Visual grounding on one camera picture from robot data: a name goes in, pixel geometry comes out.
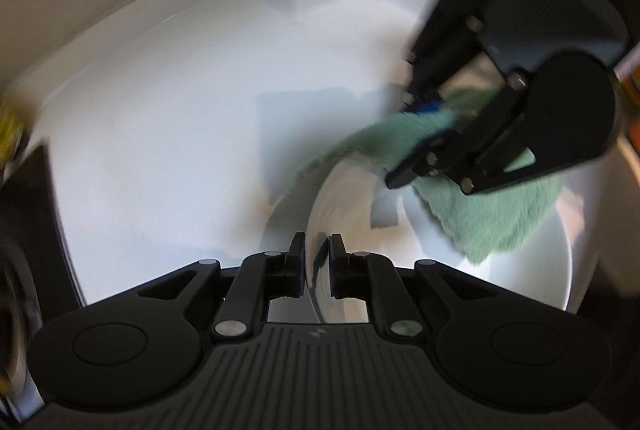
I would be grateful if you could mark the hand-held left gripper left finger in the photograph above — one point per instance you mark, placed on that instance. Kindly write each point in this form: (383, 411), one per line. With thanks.
(298, 277)

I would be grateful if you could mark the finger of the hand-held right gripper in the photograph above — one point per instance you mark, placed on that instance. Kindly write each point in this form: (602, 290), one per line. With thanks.
(415, 170)
(425, 106)

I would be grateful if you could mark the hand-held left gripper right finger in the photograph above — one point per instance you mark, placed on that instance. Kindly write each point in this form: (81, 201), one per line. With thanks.
(334, 277)

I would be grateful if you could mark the green microfiber cloth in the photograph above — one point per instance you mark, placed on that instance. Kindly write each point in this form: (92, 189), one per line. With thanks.
(480, 220)

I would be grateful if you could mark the white ceramic bowl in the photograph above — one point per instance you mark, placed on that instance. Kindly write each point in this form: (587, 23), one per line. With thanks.
(505, 282)

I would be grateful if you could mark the orange red packet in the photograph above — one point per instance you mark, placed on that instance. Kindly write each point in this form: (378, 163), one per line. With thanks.
(631, 82)

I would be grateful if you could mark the yellow packet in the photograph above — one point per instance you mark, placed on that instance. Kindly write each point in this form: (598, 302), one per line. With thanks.
(10, 135)

